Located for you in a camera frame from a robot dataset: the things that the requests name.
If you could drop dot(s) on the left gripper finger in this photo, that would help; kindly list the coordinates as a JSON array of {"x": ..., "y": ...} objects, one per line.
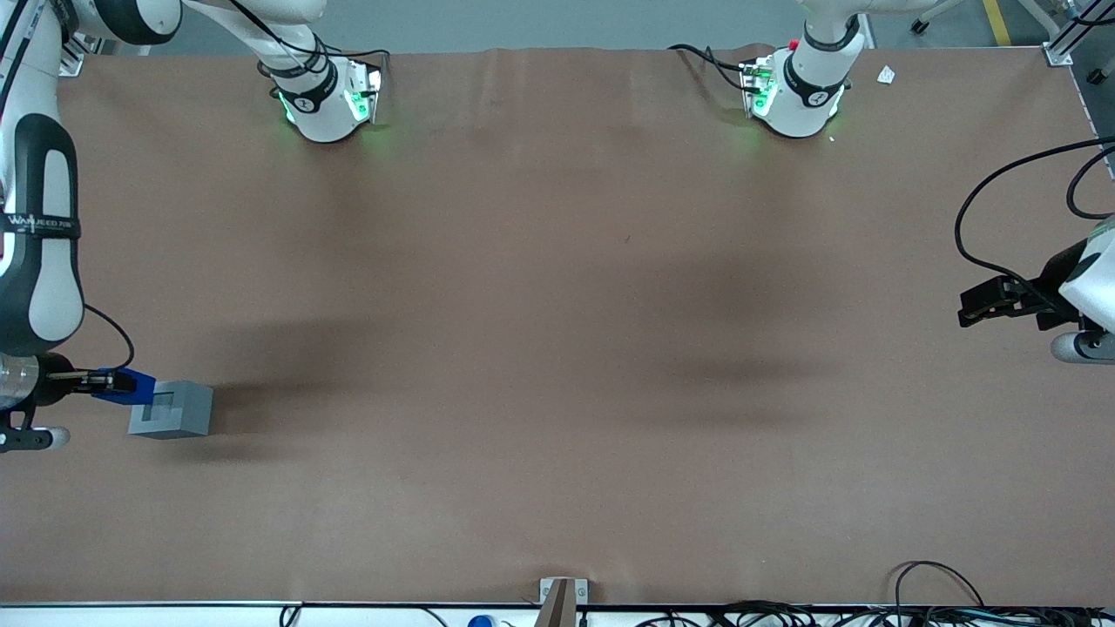
[
  {"x": 984, "y": 315},
  {"x": 989, "y": 292}
]

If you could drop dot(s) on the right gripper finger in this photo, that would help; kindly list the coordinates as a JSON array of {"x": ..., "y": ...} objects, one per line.
[
  {"x": 96, "y": 386},
  {"x": 96, "y": 374}
]

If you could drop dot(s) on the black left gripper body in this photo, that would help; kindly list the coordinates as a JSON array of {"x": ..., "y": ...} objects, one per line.
[{"x": 1052, "y": 280}]

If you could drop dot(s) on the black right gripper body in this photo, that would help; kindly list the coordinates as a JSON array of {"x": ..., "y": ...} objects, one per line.
[{"x": 54, "y": 384}]

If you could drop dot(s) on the blue plastic part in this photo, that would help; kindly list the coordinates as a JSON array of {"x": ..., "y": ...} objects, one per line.
[{"x": 135, "y": 386}]

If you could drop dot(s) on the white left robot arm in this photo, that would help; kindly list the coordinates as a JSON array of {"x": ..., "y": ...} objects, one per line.
[{"x": 797, "y": 109}]

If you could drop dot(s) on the gray square base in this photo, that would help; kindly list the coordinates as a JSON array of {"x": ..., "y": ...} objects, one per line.
[{"x": 183, "y": 411}]

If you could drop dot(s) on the white paper scrap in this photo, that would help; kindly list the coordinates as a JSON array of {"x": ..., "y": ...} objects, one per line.
[{"x": 886, "y": 75}]

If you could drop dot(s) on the brown paper table cover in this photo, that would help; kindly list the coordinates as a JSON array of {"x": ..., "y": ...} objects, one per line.
[{"x": 557, "y": 392}]

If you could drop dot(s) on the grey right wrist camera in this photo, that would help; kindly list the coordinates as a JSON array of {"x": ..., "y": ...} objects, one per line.
[{"x": 30, "y": 438}]

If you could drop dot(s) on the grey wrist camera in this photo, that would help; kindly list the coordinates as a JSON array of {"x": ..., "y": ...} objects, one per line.
[
  {"x": 1080, "y": 347},
  {"x": 30, "y": 438}
]

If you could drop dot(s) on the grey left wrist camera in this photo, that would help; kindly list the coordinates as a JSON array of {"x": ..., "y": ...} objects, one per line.
[{"x": 1080, "y": 347}]

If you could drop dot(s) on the aluminium frame profile with bracket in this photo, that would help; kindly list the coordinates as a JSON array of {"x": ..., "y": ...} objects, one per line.
[
  {"x": 71, "y": 61},
  {"x": 1058, "y": 48}
]

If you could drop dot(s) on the metal bracket plate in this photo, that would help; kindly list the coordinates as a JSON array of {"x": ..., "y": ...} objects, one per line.
[{"x": 547, "y": 589}]

